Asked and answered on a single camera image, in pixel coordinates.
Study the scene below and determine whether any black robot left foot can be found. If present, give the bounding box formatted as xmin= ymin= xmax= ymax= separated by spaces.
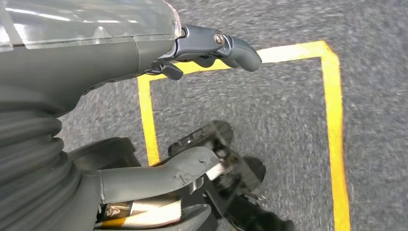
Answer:
xmin=167 ymin=120 xmax=295 ymax=231

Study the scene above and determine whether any yellow floor tape marking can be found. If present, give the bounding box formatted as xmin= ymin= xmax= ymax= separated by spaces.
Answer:
xmin=137 ymin=40 xmax=351 ymax=231

